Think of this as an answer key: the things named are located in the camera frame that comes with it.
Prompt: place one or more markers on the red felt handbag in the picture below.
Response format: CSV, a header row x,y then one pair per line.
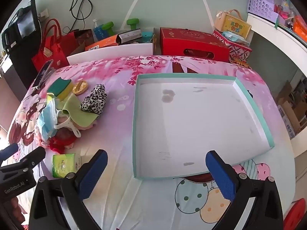
x,y
51,52

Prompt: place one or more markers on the blue drink bottle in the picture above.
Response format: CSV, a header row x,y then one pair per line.
x,y
97,32

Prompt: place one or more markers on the printed cartoon blanket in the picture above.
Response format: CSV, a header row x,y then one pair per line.
x,y
120,196

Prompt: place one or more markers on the black appliance with window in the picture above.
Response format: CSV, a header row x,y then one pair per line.
x,y
21,26

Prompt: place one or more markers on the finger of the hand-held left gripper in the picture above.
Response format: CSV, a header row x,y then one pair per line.
x,y
31,159
9,149

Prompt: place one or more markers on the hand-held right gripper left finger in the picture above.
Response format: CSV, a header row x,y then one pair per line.
x,y
92,175

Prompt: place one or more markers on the round yellow disc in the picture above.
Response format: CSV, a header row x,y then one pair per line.
x,y
80,87

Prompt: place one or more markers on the red and white patterned box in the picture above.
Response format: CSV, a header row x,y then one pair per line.
x,y
237,50

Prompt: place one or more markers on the black cabinet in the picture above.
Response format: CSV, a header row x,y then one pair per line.
x,y
21,62

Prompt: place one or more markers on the black and white spotted cloth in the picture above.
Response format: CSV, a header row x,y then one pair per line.
x,y
93,100

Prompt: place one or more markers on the green dumbbell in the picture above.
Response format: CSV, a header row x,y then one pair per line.
x,y
108,27
131,22

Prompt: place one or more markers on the white foam board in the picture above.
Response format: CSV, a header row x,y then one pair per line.
x,y
108,50

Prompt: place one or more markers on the green tissue packet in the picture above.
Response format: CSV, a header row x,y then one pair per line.
x,y
63,166

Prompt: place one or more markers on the white phone stand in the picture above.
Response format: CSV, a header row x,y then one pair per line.
x,y
36,89

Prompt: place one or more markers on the blue face mask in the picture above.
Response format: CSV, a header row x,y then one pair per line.
x,y
46,122

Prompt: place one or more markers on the white shelf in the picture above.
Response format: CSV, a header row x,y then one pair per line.
x,y
275,33

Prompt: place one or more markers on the purple perforated basket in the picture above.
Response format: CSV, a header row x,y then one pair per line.
x,y
260,2

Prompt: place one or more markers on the smartphone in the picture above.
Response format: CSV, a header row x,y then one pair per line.
x,y
43,73

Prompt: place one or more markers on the dark red paper bag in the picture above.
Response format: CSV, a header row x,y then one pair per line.
x,y
81,39

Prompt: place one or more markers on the red tape roll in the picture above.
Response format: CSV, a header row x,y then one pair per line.
x,y
76,112

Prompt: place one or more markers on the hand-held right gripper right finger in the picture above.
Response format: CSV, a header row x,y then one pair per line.
x,y
220,175

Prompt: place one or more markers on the white plastic clip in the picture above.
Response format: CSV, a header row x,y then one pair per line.
x,y
64,124

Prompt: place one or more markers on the red round stool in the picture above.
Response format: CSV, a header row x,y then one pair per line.
x,y
296,213

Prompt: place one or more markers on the teal-edged white box tray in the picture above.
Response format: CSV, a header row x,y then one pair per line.
x,y
191,124

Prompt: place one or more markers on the teal plastic container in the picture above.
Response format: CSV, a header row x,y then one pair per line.
x,y
146,36

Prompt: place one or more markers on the light blue wipes packet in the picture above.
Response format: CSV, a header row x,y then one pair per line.
x,y
232,37

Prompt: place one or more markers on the green and yellow sponge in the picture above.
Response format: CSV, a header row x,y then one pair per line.
x,y
58,85

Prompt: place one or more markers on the orange cardboard box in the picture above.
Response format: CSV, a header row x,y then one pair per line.
x,y
105,42

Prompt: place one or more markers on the red gift box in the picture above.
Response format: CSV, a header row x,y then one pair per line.
x,y
187,40

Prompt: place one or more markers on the white wall plug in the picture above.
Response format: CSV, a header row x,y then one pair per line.
x,y
43,14

